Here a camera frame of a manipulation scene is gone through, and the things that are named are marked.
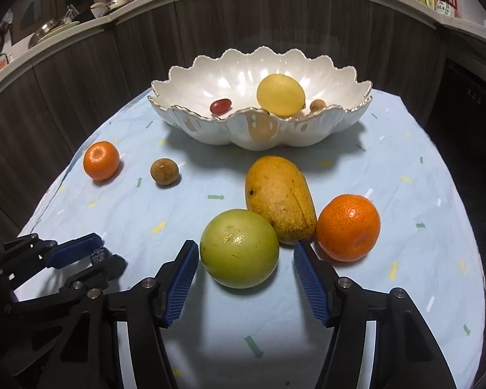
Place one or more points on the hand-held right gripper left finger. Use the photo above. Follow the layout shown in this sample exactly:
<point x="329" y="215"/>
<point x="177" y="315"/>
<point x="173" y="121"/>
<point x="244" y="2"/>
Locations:
<point x="182" y="279"/>

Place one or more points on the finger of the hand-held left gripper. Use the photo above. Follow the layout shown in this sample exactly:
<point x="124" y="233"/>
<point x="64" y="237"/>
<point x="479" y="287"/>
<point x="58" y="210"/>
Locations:
<point x="105" y="271"/>
<point x="73" y="249"/>

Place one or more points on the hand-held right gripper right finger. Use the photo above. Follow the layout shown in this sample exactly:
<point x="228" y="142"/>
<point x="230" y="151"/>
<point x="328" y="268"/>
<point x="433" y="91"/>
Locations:
<point x="312" y="287"/>

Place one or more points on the blueberry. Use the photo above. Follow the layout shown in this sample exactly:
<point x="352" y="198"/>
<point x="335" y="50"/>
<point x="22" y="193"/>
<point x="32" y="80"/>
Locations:
<point x="99" y="255"/>

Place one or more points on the green round guava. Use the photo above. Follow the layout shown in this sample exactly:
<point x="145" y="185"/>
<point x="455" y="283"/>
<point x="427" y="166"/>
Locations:
<point x="239" y="249"/>

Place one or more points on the large orange tangerine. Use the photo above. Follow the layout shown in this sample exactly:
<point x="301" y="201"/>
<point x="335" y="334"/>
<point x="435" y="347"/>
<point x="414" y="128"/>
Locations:
<point x="348" y="227"/>

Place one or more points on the small orange tangerine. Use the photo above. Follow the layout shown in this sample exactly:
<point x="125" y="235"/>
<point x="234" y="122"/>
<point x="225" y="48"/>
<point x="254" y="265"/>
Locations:
<point x="101" y="161"/>

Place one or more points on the yellow mango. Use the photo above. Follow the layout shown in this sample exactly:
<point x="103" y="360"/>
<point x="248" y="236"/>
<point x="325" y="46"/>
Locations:
<point x="279" y="198"/>

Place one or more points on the brown longan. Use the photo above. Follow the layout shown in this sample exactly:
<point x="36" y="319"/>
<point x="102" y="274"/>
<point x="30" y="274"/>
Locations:
<point x="317" y="106"/>
<point x="164" y="172"/>

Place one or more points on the red grape tomato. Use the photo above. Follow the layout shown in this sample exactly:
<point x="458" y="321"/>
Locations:
<point x="220" y="106"/>

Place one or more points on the yellow lemon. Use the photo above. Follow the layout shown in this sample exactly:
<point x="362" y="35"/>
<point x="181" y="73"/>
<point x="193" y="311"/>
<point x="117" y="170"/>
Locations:
<point x="280" y="95"/>

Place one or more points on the white scalloped ceramic bowl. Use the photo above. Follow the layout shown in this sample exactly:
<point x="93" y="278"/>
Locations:
<point x="210" y="85"/>

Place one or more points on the light blue patterned tablecloth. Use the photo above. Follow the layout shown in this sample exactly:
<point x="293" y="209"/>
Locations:
<point x="388" y="291"/>

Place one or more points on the detergent bottle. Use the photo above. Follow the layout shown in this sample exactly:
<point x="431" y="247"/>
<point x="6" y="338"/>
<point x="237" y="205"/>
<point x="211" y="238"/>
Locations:
<point x="1" y="63"/>

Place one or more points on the black built-in dishwasher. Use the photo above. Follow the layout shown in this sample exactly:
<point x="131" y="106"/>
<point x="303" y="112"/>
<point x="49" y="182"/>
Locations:
<point x="469" y="150"/>

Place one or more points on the green basin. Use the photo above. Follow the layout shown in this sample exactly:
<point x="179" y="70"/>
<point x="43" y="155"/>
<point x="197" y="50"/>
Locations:
<point x="54" y="34"/>

